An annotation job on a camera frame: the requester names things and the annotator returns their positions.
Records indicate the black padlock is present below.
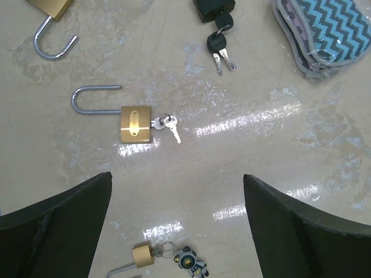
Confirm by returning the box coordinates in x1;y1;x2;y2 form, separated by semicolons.
193;0;235;23

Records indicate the small brass padlock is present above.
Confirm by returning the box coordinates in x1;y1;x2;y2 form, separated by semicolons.
106;244;155;278

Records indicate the blue zigzag pouch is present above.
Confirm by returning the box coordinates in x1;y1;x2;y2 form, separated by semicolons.
272;1;370;79

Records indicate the black-headed key bunch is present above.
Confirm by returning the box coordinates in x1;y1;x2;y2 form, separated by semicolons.
206;12;237;76

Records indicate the brass padlock with keys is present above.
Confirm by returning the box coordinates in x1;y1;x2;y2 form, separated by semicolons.
71;85;181;144

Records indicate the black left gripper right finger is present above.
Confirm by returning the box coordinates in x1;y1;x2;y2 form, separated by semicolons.
243;174;370;277

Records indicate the large brass padlock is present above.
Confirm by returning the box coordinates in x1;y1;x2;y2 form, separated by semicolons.
26;0;79;61

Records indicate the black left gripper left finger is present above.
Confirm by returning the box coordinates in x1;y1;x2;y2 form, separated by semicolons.
1;172;112;277

